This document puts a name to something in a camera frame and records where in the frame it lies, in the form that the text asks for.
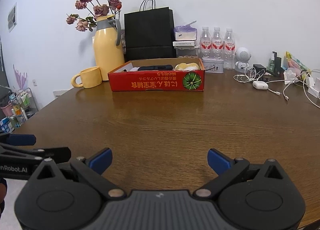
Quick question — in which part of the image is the clear plastic food container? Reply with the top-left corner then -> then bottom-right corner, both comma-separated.
172,41 -> 199,58

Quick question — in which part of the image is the yellow ceramic mug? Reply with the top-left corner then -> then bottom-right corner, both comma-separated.
71,66 -> 103,89

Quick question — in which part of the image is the black phone stand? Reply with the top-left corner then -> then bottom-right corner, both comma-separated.
272,51 -> 284,77

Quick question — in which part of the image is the red cardboard box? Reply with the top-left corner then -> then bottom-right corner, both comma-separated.
108,58 -> 204,92

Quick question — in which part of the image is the storage cart with items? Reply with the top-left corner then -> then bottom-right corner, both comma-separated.
1,88 -> 39,133

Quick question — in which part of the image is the right water bottle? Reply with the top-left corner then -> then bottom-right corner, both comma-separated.
223,28 -> 235,70

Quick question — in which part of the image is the purple tissue pack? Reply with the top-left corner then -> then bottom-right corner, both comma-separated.
174,21 -> 197,41

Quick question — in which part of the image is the navy blue pouch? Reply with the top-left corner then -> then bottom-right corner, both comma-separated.
137,64 -> 173,71

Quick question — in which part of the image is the plush toy yellow white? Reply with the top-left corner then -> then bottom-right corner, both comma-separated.
174,62 -> 200,71

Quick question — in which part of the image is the dried pink flower bouquet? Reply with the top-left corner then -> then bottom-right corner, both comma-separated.
66,0 -> 122,32

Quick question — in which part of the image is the white robot figurine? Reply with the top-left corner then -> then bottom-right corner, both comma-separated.
235,47 -> 251,73

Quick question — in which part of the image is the colourful snack packet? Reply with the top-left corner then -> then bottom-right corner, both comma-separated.
285,51 -> 310,71

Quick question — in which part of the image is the person left hand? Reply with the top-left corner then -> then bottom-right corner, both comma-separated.
0,177 -> 7,215

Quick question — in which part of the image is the white wall charger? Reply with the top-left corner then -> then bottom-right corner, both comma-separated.
306,76 -> 320,99

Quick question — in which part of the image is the white charging cable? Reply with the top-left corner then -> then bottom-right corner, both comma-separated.
233,66 -> 320,109

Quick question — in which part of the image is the white earbuds case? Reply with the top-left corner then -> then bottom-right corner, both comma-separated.
252,81 -> 268,90

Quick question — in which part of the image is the black paper shopping bag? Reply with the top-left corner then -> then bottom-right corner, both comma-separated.
124,0 -> 176,61

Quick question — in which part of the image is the green hand sanitizer bottle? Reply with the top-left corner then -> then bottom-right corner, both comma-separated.
267,52 -> 274,71

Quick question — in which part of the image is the middle water bottle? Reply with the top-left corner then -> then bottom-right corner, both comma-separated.
212,27 -> 223,58

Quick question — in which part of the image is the yellow thermos jug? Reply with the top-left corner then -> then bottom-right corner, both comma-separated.
93,14 -> 125,81

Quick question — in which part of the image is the black power adapter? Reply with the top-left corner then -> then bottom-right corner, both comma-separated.
253,64 -> 266,73

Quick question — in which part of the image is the small metal tin box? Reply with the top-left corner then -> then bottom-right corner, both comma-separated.
202,57 -> 224,74

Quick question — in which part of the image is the wall poster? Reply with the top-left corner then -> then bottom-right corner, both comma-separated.
8,4 -> 17,32

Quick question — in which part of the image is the left water bottle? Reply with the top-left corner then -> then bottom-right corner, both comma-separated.
200,27 -> 212,58

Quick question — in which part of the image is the water bottle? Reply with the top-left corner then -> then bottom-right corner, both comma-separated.
200,27 -> 212,58
223,28 -> 235,70
212,27 -> 223,58

